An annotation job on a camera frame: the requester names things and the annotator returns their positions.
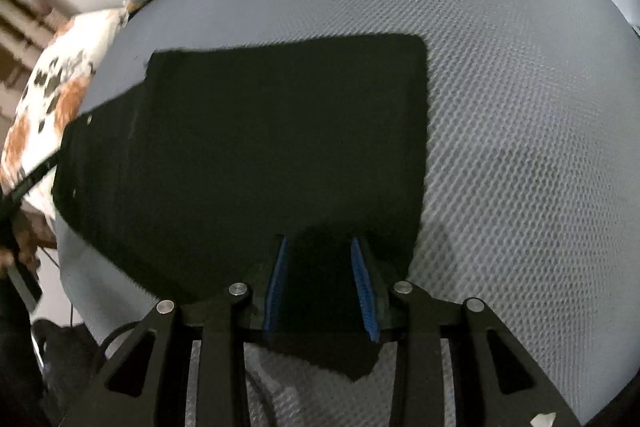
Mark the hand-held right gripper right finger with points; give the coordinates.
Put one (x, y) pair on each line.
(362, 287)

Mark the black pants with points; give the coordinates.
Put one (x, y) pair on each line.
(250, 132)

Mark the grey mesh mat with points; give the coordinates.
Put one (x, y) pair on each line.
(525, 107)

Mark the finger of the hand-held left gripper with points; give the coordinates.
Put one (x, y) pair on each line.
(30, 179)

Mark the person's left hand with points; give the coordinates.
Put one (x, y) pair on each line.
(32, 234)

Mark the beige curtain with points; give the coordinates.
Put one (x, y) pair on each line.
(20, 37)

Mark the white floral pillow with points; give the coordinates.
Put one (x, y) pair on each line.
(65, 72)

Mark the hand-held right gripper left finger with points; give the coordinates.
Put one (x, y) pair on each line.
(277, 287)

